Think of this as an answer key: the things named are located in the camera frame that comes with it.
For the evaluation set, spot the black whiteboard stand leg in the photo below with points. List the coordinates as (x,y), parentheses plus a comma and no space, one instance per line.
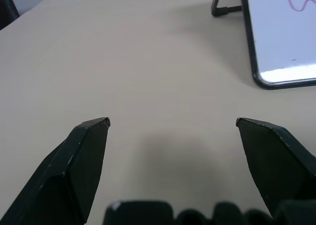
(222,6)

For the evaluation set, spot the black-framed whiteboard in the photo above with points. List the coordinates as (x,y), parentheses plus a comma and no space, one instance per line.
(281,37)

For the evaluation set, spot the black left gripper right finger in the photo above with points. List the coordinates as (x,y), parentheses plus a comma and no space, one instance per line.
(274,165)

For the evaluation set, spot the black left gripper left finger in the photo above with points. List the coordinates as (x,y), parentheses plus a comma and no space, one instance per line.
(69,175)

